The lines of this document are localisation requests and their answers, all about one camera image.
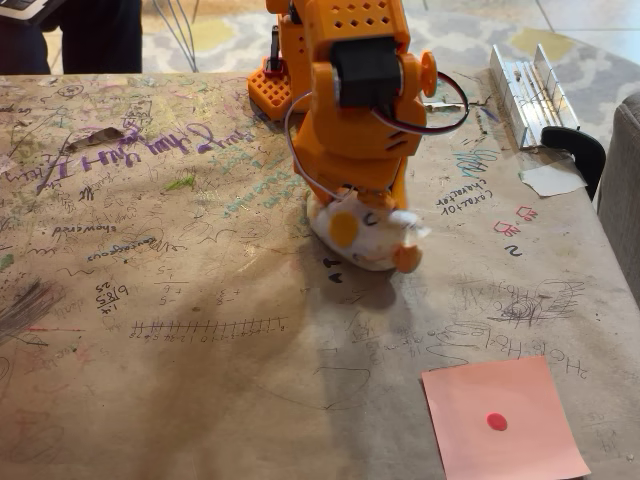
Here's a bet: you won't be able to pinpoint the grey upholstered seat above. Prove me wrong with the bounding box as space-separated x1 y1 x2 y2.
597 90 640 301

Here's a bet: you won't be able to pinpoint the white tape piece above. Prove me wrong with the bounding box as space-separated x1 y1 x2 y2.
518 163 587 197

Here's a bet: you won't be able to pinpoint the wrist servo cable loop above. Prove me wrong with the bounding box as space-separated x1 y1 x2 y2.
372 71 471 137

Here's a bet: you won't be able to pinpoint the person's dark trousers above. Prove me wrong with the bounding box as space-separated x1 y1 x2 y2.
0 0 144 76

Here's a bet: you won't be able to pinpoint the black and red base clamp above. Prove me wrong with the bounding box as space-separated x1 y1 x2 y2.
264 24 283 77

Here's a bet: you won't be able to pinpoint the white and orange plush toy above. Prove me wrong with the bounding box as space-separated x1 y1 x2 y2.
307 192 432 274

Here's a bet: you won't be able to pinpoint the grey and yellow patterned rug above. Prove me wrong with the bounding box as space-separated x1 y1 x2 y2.
142 9 640 141

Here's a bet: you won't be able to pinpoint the brown scribbled paper table cover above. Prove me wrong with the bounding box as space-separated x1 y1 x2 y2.
0 72 640 480

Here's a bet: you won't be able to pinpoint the black clamp handle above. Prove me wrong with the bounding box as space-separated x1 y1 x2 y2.
540 125 607 201

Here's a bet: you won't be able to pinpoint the gripper servo cable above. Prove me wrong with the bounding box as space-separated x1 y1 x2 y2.
283 89 357 202

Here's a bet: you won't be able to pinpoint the orange robot arm with base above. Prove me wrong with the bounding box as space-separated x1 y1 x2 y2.
247 0 441 169

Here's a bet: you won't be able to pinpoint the grey laptop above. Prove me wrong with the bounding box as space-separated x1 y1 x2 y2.
0 0 56 25

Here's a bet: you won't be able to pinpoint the aluminium rail bracket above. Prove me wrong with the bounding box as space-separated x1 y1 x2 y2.
488 43 581 150

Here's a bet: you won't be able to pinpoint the thin wire chair legs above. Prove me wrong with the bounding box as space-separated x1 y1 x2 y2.
152 0 200 74

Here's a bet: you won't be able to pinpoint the pink sticky note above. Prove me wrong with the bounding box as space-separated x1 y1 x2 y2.
420 355 592 480

